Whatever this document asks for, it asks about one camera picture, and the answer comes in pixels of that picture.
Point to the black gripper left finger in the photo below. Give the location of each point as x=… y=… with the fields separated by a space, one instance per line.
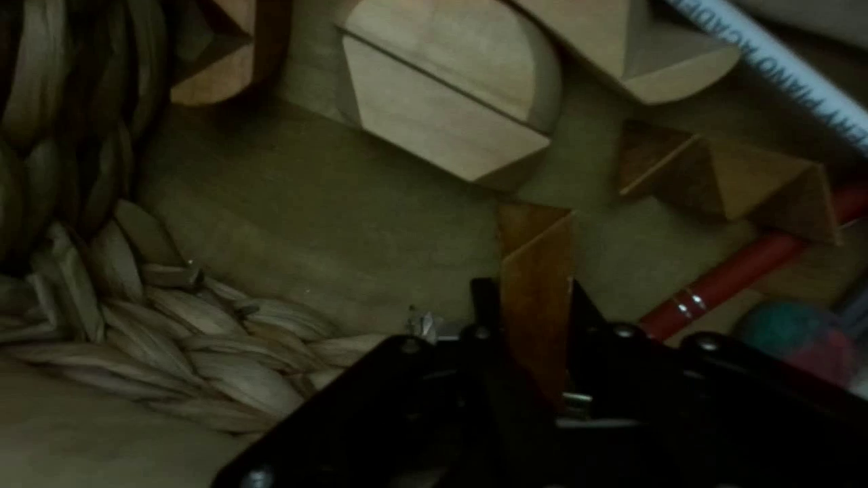
x=483 y=341

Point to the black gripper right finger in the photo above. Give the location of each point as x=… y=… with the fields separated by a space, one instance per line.
x=586 y=341

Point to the woven rectangular basket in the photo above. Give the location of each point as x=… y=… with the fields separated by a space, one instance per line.
x=55 y=91

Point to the red stick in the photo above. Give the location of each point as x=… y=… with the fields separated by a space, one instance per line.
x=723 y=275

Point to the teal pink felt ball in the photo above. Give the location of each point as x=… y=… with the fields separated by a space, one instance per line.
x=796 y=339

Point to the zigzag wooden block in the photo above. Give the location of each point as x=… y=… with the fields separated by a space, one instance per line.
x=723 y=177

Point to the half round wooden block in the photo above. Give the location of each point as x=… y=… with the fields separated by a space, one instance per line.
x=451 y=82

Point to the wedge shaped wooden block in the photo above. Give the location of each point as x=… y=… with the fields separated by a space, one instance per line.
x=652 y=44

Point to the blue white tube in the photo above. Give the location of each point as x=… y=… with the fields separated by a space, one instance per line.
x=777 y=63

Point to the angled brown wooden block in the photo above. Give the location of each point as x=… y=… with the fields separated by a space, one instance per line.
x=225 y=63

